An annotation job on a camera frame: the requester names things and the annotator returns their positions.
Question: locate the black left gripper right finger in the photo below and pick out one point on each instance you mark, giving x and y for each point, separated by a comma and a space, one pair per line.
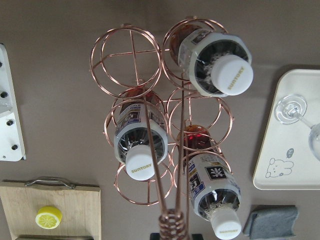
196, 236

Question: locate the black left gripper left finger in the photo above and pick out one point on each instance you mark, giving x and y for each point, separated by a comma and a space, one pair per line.
154, 236

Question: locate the copper wire bottle basket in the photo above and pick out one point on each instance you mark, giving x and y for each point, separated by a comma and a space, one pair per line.
173, 224

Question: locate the tea bottle white cap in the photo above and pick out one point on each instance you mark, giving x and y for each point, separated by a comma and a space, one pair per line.
131, 140

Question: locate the grey folded cloth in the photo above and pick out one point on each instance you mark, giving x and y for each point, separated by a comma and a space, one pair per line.
272, 223

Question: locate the bamboo cutting board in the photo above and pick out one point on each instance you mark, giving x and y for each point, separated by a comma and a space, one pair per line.
80, 205

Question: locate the half lemon slice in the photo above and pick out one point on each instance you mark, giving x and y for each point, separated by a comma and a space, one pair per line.
48, 217

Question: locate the white rabbit tray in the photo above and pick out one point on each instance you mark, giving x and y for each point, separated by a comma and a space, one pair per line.
285, 161

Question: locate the steel muddler black tip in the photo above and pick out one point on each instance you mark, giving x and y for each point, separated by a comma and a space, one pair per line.
53, 237

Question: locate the clear wine glass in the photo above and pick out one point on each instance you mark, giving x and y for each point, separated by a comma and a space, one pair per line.
291, 109

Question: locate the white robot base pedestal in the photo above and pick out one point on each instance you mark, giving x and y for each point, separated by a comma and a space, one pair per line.
12, 147

